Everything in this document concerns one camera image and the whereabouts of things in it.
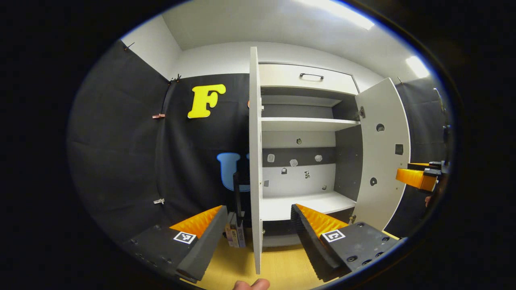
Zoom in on ceiling light strip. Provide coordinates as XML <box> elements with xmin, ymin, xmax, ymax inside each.
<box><xmin>298</xmin><ymin>0</ymin><xmax>375</xmax><ymax>31</ymax></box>
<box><xmin>405</xmin><ymin>56</ymin><xmax>431</xmax><ymax>79</ymax></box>

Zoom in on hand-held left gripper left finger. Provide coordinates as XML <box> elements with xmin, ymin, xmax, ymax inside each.
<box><xmin>120</xmin><ymin>205</ymin><xmax>229</xmax><ymax>283</ymax></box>

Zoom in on upright books beside cabinet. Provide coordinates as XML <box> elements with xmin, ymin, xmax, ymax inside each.
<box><xmin>225</xmin><ymin>211</ymin><xmax>247</xmax><ymax>249</ymax></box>

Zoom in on white cabinet drawer front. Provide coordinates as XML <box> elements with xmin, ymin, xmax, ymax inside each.
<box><xmin>259</xmin><ymin>63</ymin><xmax>360</xmax><ymax>95</ymax></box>

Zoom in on white cabinet door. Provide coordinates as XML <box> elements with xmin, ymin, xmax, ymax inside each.
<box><xmin>248</xmin><ymin>46</ymin><xmax>264</xmax><ymax>275</ymax></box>
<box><xmin>354</xmin><ymin>77</ymin><xmax>411</xmax><ymax>232</ymax></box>

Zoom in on white double-door shoe cabinet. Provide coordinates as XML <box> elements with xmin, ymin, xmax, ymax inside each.
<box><xmin>258</xmin><ymin>62</ymin><xmax>363</xmax><ymax>248</ymax></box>

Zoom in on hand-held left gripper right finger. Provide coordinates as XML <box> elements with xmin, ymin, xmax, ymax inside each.
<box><xmin>290</xmin><ymin>203</ymin><xmax>405</xmax><ymax>282</ymax></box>

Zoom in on white cabinet shelf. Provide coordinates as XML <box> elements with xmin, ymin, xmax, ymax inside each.
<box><xmin>261</xmin><ymin>117</ymin><xmax>361</xmax><ymax>132</ymax></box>
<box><xmin>262</xmin><ymin>191</ymin><xmax>358</xmax><ymax>222</ymax></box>

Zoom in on black backdrop cloth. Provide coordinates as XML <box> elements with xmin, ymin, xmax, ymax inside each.
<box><xmin>68</xmin><ymin>40</ymin><xmax>454</xmax><ymax>242</ymax></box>

